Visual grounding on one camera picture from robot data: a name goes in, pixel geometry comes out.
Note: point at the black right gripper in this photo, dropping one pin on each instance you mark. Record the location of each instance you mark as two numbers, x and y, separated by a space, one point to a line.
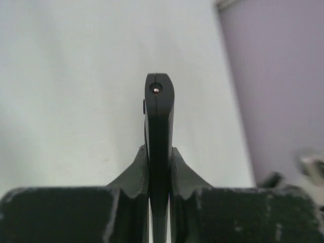
273 180

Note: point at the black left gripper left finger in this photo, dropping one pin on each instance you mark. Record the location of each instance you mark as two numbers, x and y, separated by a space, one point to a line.
117 212

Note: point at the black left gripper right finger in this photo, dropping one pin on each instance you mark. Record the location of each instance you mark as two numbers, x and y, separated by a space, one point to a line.
202 213

